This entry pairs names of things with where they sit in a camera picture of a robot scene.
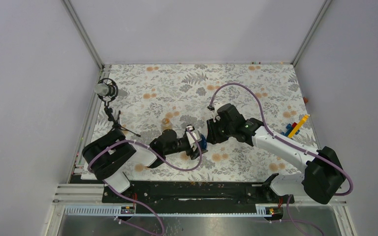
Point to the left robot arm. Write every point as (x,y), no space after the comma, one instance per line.
(107,155)

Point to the colourful toy block stack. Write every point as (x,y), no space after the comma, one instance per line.
(293,129)

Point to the white slotted cable duct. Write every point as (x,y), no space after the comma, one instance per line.
(258,211)

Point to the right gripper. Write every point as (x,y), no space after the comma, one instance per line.
(212,136)

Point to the microphone on tripod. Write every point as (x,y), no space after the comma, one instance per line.
(107,91)

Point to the floral table mat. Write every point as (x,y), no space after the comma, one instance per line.
(148,93)

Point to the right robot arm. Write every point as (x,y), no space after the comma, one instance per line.
(320,172)

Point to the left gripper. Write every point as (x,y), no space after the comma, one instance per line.
(193,154)

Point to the round blue pill organizer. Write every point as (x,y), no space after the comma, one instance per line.
(203,142)

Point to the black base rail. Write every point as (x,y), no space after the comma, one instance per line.
(204,197)

